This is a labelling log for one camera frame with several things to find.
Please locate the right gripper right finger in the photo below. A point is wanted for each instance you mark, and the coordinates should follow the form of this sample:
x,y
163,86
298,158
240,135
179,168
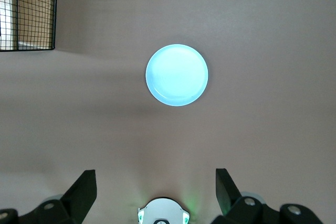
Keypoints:
x,y
231,203

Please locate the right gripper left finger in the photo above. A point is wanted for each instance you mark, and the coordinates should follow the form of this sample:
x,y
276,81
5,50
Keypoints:
x,y
76,200

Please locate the light blue round plate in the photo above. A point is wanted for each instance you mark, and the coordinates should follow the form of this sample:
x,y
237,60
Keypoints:
x,y
177,75

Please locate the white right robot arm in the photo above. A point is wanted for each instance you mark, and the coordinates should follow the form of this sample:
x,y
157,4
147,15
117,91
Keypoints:
x,y
162,208

